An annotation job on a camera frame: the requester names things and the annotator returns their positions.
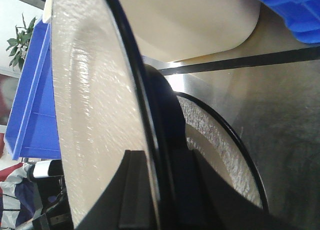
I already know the blue plastic crate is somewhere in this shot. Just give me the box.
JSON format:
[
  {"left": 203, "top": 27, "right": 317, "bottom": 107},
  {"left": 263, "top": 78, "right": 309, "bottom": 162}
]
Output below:
[
  {"left": 4, "top": 20, "right": 61, "bottom": 160},
  {"left": 259, "top": 0, "right": 320, "bottom": 44}
]

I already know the cream plastic basket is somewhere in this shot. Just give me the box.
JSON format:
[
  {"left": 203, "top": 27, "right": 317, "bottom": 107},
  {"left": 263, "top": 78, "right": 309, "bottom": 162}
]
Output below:
[{"left": 119, "top": 0, "right": 261, "bottom": 62}]

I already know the green potted plant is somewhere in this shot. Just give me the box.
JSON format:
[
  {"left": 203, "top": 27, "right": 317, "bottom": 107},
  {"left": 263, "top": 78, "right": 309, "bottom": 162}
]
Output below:
[{"left": 6, "top": 14, "right": 37, "bottom": 71}]

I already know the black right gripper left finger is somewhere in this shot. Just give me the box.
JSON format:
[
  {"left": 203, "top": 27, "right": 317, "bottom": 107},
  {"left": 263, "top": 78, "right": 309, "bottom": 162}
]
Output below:
[{"left": 76, "top": 150, "right": 158, "bottom": 229}]

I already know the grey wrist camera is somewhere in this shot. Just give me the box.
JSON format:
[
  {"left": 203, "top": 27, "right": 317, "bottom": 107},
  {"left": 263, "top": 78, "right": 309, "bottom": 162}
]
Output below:
[{"left": 29, "top": 159, "right": 64, "bottom": 179}]

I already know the lower blue plastic crate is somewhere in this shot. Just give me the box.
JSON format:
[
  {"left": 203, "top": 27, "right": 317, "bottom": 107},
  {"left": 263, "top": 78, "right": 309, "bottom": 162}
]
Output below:
[{"left": 4, "top": 20, "right": 61, "bottom": 160}]

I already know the cream plate black rim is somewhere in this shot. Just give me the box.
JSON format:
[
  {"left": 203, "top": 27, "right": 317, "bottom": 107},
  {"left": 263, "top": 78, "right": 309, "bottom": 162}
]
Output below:
[
  {"left": 46, "top": 0, "right": 191, "bottom": 228},
  {"left": 176, "top": 92, "right": 269, "bottom": 211}
]

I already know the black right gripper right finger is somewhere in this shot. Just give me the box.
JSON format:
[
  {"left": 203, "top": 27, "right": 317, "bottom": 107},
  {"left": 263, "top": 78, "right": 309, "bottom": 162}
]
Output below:
[{"left": 172, "top": 149, "right": 311, "bottom": 230}]

